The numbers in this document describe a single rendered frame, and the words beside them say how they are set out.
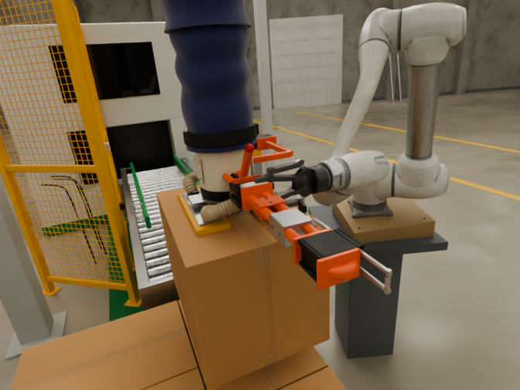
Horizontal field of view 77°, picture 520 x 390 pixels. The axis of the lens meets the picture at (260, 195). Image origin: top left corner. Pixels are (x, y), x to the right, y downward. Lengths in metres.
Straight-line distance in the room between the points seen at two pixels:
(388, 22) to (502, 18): 14.48
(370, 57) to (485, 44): 14.26
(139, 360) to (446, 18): 1.53
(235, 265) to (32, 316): 1.83
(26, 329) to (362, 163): 2.20
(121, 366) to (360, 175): 1.04
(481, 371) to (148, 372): 1.60
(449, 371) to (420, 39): 1.57
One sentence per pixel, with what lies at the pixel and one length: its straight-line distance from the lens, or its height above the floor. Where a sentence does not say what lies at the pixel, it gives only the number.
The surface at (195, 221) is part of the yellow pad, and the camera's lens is 0.98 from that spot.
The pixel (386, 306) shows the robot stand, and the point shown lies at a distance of 1.85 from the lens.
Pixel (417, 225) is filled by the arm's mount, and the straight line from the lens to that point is 1.57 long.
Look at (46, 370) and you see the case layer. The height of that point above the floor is 0.54.
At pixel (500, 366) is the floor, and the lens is 2.23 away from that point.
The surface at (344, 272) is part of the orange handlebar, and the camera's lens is 0.51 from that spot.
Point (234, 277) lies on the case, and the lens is 0.86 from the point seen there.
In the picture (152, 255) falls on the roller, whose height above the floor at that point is 0.54.
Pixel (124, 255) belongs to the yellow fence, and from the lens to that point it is 2.38.
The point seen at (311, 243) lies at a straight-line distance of 0.54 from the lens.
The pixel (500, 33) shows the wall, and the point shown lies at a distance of 15.72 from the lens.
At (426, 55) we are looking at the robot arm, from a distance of 1.30.
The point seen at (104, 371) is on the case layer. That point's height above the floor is 0.54.
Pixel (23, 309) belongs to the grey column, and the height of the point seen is 0.25.
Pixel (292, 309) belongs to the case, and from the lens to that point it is 1.00.
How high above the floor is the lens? 1.49
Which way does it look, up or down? 21 degrees down
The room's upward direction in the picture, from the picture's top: 4 degrees counter-clockwise
